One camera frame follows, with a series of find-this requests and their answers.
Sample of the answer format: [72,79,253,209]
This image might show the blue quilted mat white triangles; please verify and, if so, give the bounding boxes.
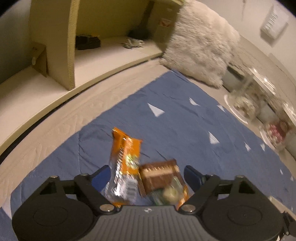
[0,70,295,241]

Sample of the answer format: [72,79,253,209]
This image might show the black pouch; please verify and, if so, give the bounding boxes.
[76,34,101,50]

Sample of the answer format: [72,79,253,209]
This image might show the white wall panel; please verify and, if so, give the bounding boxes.
[261,5,289,39]

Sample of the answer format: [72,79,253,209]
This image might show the fluffy white pillow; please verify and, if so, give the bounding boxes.
[159,0,241,88]

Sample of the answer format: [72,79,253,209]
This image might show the brown cardboard box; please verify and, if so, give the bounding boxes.
[153,0,183,44]

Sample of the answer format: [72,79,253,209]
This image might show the clear cylinder box pink doll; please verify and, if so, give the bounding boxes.
[259,102,296,151]

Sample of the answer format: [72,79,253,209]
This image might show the curved wooden bedside shelf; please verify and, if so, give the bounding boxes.
[0,0,185,158]

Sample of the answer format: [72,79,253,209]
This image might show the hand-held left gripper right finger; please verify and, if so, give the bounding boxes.
[178,165,262,212]

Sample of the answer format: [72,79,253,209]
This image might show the orange snack packet clear end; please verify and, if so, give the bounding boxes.
[100,127,142,208]

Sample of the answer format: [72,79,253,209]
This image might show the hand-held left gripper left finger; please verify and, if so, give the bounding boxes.
[35,165,118,214]

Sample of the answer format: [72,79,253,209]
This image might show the clear cylinder box cream doll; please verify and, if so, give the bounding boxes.
[224,67,277,122]

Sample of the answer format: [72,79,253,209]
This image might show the brown snack packet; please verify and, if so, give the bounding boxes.
[138,159,181,200]

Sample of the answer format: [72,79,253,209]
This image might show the small brown cardboard piece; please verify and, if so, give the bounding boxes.
[31,42,48,78]

